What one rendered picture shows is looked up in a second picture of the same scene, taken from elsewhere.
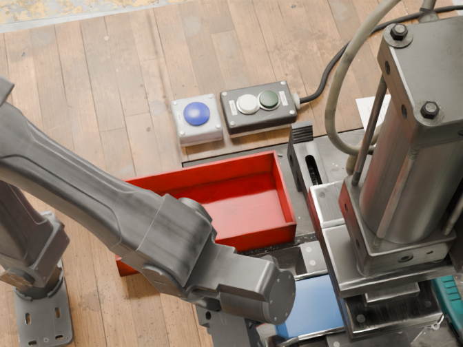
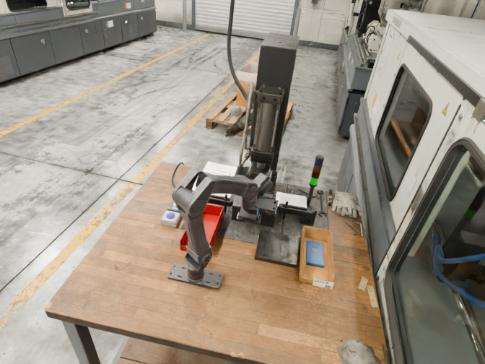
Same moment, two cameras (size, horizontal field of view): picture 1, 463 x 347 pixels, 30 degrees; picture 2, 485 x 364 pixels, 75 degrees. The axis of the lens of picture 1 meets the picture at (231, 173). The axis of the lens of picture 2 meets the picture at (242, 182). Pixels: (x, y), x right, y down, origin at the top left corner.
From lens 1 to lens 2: 0.93 m
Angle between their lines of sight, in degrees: 50
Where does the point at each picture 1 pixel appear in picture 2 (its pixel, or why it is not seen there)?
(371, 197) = (265, 140)
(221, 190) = not seen: hidden behind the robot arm
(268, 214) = (211, 217)
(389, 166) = (270, 123)
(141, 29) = (123, 219)
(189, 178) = not seen: hidden behind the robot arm
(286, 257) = (226, 219)
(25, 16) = not seen: outside the picture
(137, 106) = (151, 231)
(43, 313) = (208, 277)
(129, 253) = (246, 188)
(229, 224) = (208, 225)
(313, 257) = (237, 204)
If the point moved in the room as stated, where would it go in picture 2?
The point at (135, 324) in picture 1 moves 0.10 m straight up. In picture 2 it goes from (226, 258) to (227, 240)
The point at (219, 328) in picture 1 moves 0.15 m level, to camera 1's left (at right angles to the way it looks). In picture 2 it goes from (260, 205) to (245, 229)
